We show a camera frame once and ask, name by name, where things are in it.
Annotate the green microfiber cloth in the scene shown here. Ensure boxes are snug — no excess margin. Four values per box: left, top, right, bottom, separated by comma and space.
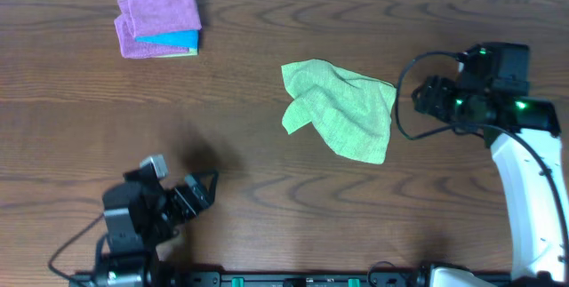
281, 59, 396, 164

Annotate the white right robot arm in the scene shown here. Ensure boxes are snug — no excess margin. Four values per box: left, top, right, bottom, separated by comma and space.
412, 74, 568, 286

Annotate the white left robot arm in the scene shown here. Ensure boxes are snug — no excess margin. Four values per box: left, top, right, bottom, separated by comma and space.
91, 164, 219, 286

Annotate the light green bottom cloth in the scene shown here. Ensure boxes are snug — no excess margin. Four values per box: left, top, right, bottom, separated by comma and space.
160, 48, 198, 58

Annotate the blue folded cloth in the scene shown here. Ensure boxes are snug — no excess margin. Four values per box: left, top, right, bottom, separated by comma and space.
135, 30, 199, 49

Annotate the lower purple folded cloth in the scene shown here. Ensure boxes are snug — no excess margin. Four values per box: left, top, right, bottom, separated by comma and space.
114, 0, 188, 60

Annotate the purple folded cloth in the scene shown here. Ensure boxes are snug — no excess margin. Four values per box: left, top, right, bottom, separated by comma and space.
126, 0, 202, 37
114, 0, 188, 60

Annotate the top purple folded cloth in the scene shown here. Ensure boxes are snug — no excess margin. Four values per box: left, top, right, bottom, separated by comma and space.
126, 0, 202, 37

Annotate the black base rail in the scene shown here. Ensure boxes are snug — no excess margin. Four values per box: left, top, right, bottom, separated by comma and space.
68, 270, 512, 287

